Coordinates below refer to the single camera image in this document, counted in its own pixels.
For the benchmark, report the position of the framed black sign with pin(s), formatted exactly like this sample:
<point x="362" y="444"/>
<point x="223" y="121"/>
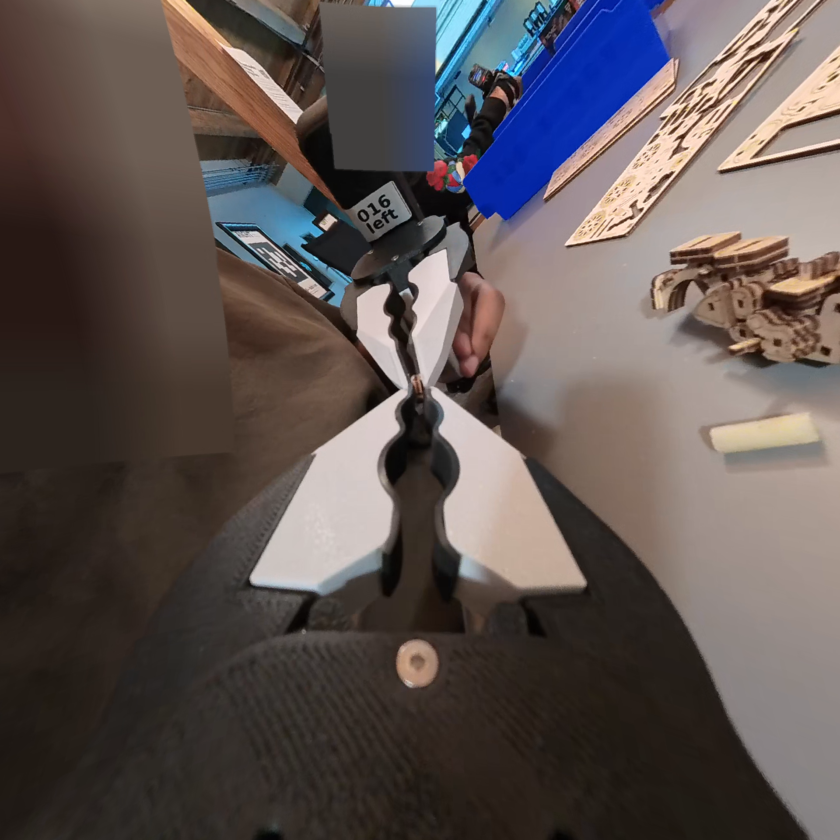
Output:
<point x="275" y="259"/>

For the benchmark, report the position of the plywood sheet with large cutout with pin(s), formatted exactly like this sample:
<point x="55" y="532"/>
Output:
<point x="754" y="151"/>

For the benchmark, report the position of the tiny wooden peg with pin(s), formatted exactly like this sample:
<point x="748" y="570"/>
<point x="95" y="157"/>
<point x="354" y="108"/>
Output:
<point x="418" y="387"/>

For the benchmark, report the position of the wooden shelf board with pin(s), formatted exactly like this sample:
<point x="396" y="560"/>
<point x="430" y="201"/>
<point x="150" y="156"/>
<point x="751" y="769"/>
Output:
<point x="229" y="79"/>

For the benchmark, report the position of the plywood sheet with gears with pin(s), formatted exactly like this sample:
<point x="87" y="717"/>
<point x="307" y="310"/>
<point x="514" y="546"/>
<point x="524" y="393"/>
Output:
<point x="663" y="170"/>

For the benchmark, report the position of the grey desk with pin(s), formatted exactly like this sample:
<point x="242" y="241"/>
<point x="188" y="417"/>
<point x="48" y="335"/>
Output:
<point x="623" y="525"/>

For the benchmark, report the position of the red and blue toy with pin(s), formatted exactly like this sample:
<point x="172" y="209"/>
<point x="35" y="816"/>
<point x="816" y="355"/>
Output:
<point x="446" y="176"/>

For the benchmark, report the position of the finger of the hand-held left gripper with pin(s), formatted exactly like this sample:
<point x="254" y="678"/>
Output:
<point x="436" y="315"/>
<point x="374" y="321"/>

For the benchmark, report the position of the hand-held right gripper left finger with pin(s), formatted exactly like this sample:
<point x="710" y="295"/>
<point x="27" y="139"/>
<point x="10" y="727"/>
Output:
<point x="328" y="525"/>

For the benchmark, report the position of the plain plywood sheet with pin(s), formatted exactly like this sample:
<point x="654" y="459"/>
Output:
<point x="617" y="128"/>

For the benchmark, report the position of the person's brown clothing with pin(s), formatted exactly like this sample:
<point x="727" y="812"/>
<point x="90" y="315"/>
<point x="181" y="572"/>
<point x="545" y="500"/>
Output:
<point x="295" y="354"/>

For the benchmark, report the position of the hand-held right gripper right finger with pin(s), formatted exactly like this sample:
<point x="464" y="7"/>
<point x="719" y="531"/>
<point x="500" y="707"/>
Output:
<point x="505" y="525"/>

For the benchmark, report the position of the black hand-held device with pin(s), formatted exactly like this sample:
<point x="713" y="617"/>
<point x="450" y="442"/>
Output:
<point x="492" y="77"/>

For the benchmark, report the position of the wooden puzzle model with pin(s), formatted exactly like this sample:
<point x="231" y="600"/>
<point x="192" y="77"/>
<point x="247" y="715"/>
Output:
<point x="754" y="295"/>

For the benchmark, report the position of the pale cylindrical stick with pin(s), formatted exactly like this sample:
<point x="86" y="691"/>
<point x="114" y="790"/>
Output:
<point x="764" y="433"/>

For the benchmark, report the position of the person's left hand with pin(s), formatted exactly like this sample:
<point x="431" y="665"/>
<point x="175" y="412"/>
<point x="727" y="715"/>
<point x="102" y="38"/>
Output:
<point x="482" y="315"/>

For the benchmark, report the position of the punched plywood parts sheet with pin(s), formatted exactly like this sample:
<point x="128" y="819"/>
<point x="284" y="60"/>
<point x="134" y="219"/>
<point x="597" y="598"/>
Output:
<point x="754" y="39"/>

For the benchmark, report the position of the white printed paper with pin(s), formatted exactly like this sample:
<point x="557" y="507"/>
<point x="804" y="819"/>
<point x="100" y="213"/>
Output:
<point x="266" y="82"/>

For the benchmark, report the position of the blue plastic bin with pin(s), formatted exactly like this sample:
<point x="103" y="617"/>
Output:
<point x="564" y="124"/>

